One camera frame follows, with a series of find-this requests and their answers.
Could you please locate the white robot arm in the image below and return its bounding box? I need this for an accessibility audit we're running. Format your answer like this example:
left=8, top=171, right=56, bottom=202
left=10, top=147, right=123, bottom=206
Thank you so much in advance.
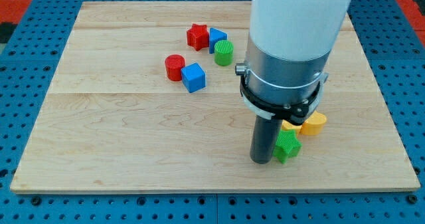
left=235, top=0, right=351, bottom=125

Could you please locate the blue cube block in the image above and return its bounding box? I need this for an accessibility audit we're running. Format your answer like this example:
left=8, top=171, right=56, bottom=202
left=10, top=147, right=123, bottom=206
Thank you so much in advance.
left=181, top=63, right=206, bottom=93

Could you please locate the green cylinder block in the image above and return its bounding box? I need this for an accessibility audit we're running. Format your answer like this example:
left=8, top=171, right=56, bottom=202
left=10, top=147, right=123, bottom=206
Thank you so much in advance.
left=214, top=40, right=234, bottom=66

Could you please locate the red cylinder block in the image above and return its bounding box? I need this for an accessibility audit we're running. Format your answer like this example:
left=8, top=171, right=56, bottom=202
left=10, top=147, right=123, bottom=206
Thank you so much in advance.
left=165, top=54, right=185, bottom=81

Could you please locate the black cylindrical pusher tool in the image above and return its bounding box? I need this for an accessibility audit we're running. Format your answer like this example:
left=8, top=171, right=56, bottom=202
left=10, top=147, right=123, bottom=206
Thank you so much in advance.
left=250, top=116, right=282, bottom=164

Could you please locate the wooden board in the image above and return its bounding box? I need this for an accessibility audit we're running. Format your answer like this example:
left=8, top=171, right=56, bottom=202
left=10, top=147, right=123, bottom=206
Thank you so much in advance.
left=10, top=1, right=420, bottom=194

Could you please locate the red star block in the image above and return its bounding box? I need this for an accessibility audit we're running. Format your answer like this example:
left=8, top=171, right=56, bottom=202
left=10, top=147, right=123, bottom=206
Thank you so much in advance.
left=187, top=23, right=209, bottom=51

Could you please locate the blue triangular block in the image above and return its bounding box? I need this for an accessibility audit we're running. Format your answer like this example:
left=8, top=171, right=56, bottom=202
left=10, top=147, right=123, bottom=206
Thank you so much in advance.
left=209, top=27, right=228, bottom=54

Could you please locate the yellow block behind star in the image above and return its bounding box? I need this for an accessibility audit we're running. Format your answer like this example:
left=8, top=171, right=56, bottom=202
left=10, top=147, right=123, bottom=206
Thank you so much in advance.
left=282, top=120, right=302, bottom=135

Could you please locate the green star block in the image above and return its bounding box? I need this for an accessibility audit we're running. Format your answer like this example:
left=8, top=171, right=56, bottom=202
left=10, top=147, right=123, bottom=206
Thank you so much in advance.
left=273, top=130, right=302, bottom=164

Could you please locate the yellow cylinder block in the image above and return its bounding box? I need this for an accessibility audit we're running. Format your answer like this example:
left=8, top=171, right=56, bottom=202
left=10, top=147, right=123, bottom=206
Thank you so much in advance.
left=300, top=111, right=327, bottom=136

